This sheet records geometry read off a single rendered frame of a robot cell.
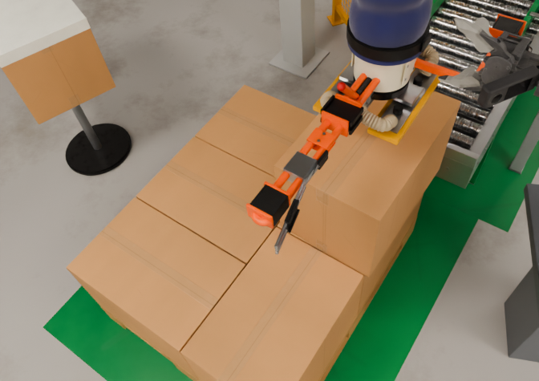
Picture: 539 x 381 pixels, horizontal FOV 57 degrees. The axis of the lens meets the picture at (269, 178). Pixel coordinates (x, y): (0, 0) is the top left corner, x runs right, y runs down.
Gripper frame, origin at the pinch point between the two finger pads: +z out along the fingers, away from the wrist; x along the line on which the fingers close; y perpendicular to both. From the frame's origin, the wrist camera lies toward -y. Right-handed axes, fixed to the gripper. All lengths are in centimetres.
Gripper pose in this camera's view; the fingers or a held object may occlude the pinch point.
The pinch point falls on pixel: (443, 51)
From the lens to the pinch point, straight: 109.8
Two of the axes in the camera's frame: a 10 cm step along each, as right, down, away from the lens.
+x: -0.8, -5.9, -8.0
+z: -8.2, -4.2, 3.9
